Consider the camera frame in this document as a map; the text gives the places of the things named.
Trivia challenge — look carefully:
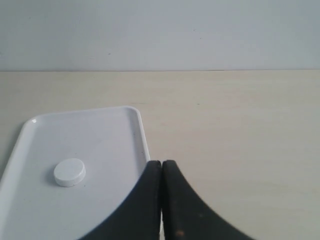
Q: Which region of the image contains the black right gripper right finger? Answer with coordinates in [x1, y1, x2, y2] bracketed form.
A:
[161, 160, 252, 240]

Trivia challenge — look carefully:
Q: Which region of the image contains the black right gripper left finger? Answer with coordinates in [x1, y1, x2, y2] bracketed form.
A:
[81, 160, 162, 240]

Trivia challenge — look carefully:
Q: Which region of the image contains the white bottle cap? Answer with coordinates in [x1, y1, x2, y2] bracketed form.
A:
[53, 158, 86, 188]

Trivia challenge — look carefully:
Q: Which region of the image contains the white plastic tray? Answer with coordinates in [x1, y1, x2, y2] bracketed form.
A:
[0, 106, 150, 240]

